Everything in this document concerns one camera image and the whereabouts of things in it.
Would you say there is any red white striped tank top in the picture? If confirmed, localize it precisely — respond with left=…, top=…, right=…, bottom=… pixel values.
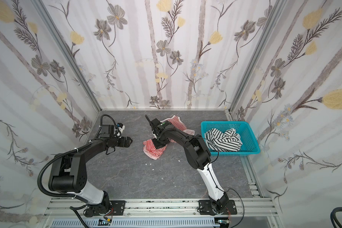
left=142, top=114, right=196, bottom=160

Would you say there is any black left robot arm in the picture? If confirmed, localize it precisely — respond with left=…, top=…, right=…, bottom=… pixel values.
left=37, top=136, right=133, bottom=217

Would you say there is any black white striped tank top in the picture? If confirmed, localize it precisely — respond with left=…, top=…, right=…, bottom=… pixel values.
left=204, top=128, right=243, bottom=152

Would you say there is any teal plastic basket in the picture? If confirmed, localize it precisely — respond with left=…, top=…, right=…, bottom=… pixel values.
left=200, top=121, right=260, bottom=156

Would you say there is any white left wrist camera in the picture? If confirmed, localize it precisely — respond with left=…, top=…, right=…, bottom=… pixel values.
left=114, top=123, right=125, bottom=138

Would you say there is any white slotted cable duct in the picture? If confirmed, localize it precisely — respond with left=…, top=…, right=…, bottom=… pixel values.
left=49, top=218, right=220, bottom=228

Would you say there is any black corrugated cable conduit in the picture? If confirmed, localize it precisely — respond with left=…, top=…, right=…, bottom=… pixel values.
left=36, top=113, right=117, bottom=199

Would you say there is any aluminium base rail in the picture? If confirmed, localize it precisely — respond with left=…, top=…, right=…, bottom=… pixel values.
left=43, top=198, right=278, bottom=219

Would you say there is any black cable bundle right corner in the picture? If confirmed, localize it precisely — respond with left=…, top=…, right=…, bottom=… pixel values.
left=330, top=206, right=342, bottom=228

